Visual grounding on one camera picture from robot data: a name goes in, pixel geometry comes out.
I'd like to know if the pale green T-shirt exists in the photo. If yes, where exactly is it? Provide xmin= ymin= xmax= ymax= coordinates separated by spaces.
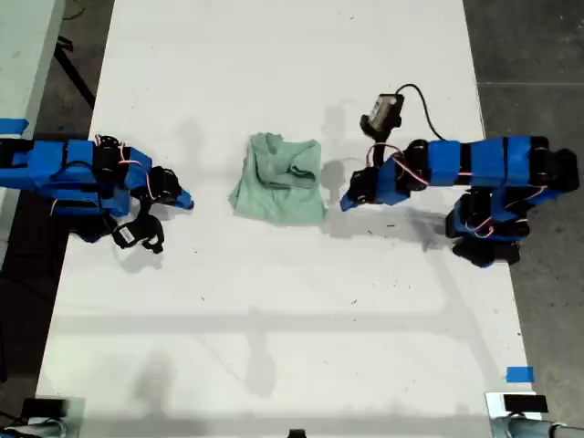
xmin=226 ymin=131 xmax=329 ymax=225

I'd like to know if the black stand leg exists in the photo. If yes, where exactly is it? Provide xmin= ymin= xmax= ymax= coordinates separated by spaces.
xmin=53 ymin=37 xmax=98 ymax=109

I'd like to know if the long blue tape strip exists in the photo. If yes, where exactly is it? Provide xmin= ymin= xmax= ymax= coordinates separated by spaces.
xmin=0 ymin=118 xmax=29 ymax=138

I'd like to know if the pale grey side table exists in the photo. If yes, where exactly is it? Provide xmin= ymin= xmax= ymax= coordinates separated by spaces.
xmin=0 ymin=0 xmax=68 ymax=270

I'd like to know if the shiny metal plate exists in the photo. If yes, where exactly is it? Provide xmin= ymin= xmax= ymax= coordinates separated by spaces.
xmin=484 ymin=391 xmax=544 ymax=438
xmin=34 ymin=394 xmax=87 ymax=438

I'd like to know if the small black box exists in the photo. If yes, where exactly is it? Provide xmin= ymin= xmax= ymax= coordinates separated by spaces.
xmin=21 ymin=398 xmax=69 ymax=417
xmin=503 ymin=394 xmax=548 ymax=412

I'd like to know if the grey metal tube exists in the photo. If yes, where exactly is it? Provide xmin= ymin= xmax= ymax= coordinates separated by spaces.
xmin=491 ymin=415 xmax=584 ymax=438

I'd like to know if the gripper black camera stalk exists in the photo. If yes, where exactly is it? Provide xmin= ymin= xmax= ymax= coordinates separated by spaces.
xmin=136 ymin=195 xmax=154 ymax=224
xmin=371 ymin=131 xmax=393 ymax=168

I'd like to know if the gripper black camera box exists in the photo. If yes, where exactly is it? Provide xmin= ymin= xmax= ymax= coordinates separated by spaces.
xmin=111 ymin=216 xmax=166 ymax=255
xmin=360 ymin=93 xmax=406 ymax=138

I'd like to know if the gripper black camera cable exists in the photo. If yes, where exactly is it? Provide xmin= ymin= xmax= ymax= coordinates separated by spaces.
xmin=395 ymin=83 xmax=448 ymax=141

